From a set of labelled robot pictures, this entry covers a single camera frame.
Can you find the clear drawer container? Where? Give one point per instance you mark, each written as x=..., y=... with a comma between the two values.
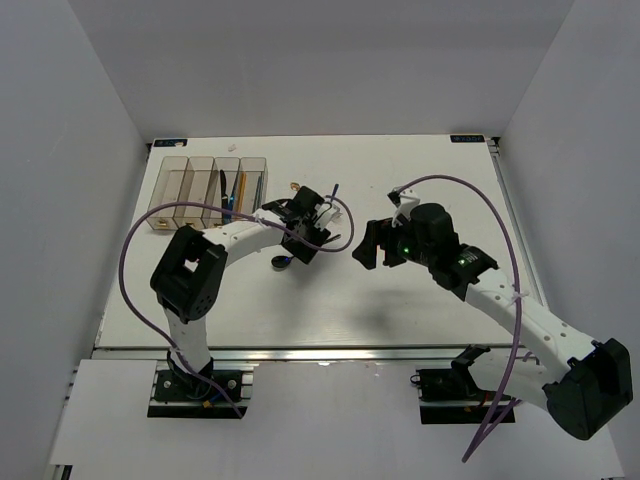
x=214, y=218
x=194, y=188
x=167, y=190
x=249, y=165

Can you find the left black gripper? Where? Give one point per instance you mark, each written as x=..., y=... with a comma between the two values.
x=303, y=254

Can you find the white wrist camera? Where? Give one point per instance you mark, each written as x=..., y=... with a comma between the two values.
x=327, y=212
x=404, y=200

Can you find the left blue table label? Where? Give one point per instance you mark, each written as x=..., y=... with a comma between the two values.
x=170, y=143

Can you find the gold chopstick slanted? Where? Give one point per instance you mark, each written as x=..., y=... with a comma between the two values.
x=240, y=191

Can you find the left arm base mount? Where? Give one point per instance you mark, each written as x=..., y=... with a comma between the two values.
x=180, y=396

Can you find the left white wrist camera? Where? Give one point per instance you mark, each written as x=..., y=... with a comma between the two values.
x=327, y=212

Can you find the rainbow purple spoon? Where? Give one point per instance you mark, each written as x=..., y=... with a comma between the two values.
x=334, y=192

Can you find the black spoon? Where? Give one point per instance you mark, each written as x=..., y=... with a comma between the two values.
x=281, y=262

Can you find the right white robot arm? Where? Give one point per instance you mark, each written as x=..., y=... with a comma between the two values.
x=581, y=382

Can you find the blue knife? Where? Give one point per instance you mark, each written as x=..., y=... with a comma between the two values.
x=233, y=193

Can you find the blue table label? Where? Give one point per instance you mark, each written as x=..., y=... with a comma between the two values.
x=467, y=138
x=170, y=143

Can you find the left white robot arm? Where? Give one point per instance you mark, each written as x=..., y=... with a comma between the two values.
x=188, y=277

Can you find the black knife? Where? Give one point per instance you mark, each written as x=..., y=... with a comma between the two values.
x=223, y=189

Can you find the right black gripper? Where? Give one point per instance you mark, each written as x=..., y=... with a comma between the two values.
x=379, y=233

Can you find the right blue table label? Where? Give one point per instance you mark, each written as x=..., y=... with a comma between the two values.
x=467, y=138

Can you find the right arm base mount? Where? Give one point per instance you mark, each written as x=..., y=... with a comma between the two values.
x=449, y=396

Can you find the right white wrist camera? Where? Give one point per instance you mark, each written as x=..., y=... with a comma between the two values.
x=404, y=200

